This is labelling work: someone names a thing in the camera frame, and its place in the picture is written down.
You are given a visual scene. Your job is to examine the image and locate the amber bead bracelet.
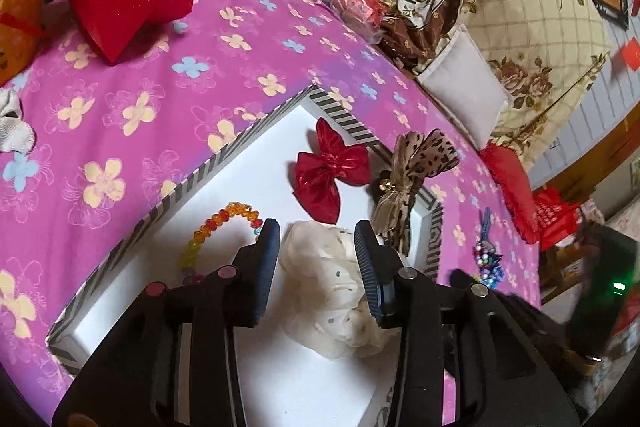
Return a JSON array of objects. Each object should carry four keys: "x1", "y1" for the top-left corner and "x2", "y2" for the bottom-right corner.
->
[{"x1": 180, "y1": 202, "x2": 264, "y2": 284}]

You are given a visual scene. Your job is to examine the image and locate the red candy packets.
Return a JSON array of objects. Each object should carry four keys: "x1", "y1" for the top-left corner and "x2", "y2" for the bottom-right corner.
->
[{"x1": 340, "y1": 0, "x2": 386, "y2": 42}]

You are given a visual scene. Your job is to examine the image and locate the cream floral quilt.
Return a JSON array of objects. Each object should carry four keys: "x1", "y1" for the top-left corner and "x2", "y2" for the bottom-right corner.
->
[{"x1": 380, "y1": 0, "x2": 613, "y2": 168}]

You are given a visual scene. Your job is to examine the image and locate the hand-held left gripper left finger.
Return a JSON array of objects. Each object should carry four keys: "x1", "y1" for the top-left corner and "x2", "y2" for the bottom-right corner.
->
[{"x1": 52, "y1": 218, "x2": 282, "y2": 427}]

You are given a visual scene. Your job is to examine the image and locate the orange plastic basket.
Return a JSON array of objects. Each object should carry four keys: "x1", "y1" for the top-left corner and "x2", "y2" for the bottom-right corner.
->
[{"x1": 0, "y1": 0, "x2": 66, "y2": 88}]

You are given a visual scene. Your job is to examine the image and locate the white work glove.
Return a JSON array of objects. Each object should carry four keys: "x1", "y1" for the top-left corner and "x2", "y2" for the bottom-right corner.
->
[{"x1": 0, "y1": 88, "x2": 37, "y2": 152}]

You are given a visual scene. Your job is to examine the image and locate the multicolour bead bracelet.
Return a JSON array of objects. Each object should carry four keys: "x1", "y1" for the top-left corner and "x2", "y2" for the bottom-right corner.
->
[{"x1": 472, "y1": 207, "x2": 506, "y2": 290}]

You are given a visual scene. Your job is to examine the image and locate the striped-edge white tray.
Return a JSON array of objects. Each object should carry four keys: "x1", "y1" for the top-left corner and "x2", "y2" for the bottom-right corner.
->
[{"x1": 46, "y1": 84, "x2": 445, "y2": 427}]

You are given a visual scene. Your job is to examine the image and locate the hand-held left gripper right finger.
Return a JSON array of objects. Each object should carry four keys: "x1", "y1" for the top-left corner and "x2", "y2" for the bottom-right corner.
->
[{"x1": 354, "y1": 219, "x2": 581, "y2": 427}]

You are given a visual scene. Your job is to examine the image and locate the red printed tote bag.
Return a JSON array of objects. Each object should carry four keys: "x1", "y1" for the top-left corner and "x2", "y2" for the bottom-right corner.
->
[{"x1": 532, "y1": 187, "x2": 583, "y2": 250}]

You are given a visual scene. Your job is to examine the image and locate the pink floral tablecloth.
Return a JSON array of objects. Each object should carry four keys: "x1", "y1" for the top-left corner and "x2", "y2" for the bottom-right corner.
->
[{"x1": 0, "y1": 0, "x2": 543, "y2": 427}]

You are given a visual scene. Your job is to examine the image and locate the small white pillow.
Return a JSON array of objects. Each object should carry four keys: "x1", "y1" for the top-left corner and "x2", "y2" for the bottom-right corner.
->
[{"x1": 416, "y1": 24, "x2": 511, "y2": 148}]

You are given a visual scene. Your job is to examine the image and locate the red shiny hair bow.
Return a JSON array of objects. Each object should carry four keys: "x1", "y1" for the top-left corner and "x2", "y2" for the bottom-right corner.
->
[{"x1": 292, "y1": 118, "x2": 372, "y2": 225}]

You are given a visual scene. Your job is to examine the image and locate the red frilled cushion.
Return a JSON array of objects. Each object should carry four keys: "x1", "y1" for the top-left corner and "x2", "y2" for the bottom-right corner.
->
[{"x1": 480, "y1": 143, "x2": 543, "y2": 244}]

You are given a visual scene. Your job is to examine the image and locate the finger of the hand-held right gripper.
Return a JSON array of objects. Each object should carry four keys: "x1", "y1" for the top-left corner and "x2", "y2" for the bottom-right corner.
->
[{"x1": 449, "y1": 268, "x2": 571, "y2": 359}]

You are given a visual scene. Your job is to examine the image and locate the leopard print hair bow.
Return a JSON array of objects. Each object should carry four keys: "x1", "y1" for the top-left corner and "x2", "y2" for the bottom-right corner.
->
[{"x1": 371, "y1": 129, "x2": 461, "y2": 257}]

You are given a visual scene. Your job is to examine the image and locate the cream dotted scrunchie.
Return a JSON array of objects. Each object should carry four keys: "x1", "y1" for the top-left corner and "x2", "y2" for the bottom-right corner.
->
[{"x1": 278, "y1": 220, "x2": 388, "y2": 360}]

